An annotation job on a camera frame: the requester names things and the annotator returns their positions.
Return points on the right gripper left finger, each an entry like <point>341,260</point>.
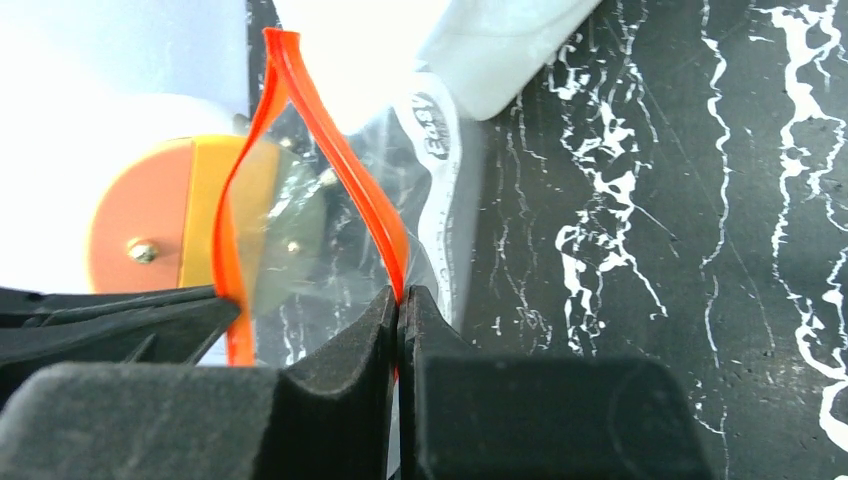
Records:
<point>327,416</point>

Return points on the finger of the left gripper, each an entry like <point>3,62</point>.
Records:
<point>175,326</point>

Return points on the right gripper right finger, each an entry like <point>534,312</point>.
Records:
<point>469,414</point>

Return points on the clear orange-zip bag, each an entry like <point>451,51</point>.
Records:
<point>401,196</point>

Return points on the white plastic bin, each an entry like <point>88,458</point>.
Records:
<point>361,54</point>

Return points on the cream orange cylinder appliance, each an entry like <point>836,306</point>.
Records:
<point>120,196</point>

